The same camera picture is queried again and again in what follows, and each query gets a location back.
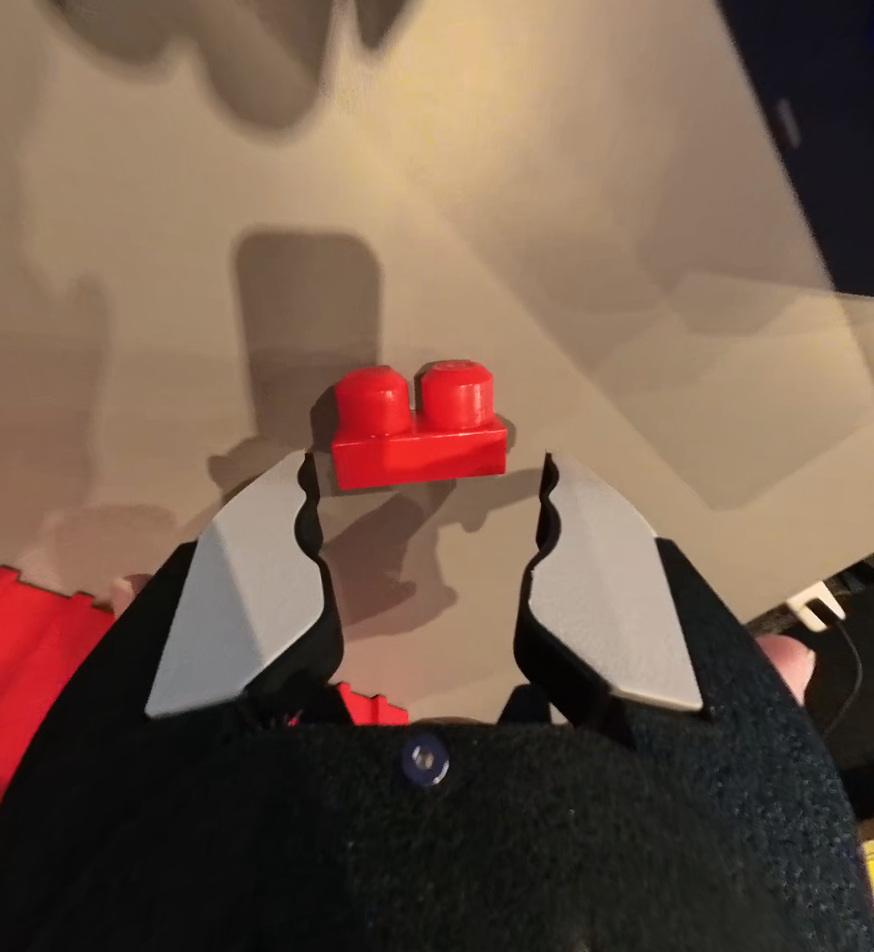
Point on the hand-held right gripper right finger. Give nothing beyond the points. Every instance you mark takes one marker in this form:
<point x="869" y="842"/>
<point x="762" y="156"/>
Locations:
<point x="608" y="587"/>

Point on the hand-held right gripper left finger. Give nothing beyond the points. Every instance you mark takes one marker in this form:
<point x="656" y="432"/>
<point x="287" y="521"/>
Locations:
<point x="247" y="587"/>

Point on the red two-stud block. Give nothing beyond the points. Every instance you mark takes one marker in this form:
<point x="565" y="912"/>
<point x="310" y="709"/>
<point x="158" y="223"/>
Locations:
<point x="418" y="454"/>

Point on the person's right hand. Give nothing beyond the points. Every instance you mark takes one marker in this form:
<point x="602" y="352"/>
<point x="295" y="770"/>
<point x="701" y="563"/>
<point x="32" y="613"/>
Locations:
<point x="788" y="658"/>

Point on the white connector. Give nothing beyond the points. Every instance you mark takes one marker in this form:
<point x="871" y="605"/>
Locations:
<point x="816" y="599"/>

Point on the red plastic bin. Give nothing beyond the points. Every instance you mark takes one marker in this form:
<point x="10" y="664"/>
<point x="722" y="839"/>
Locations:
<point x="20" y="669"/>

